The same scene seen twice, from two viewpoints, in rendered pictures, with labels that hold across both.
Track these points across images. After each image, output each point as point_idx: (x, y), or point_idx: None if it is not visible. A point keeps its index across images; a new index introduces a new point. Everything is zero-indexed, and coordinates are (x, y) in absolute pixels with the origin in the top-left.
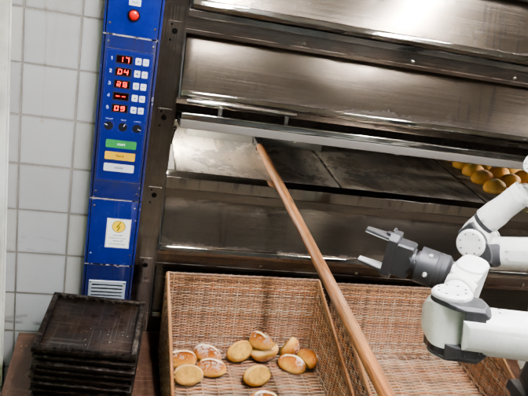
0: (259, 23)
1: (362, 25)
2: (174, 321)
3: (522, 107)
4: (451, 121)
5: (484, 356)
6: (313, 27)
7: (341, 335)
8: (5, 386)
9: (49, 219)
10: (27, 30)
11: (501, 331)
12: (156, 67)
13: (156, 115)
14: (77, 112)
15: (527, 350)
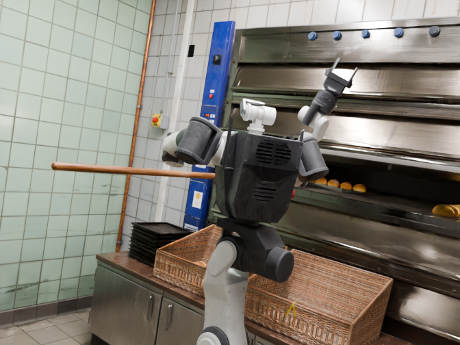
0: (259, 95)
1: (303, 88)
2: (209, 252)
3: (418, 131)
4: (361, 141)
5: (166, 152)
6: (278, 92)
7: None
8: (129, 250)
9: (178, 192)
10: (182, 108)
11: (169, 136)
12: (217, 118)
13: None
14: None
15: (170, 142)
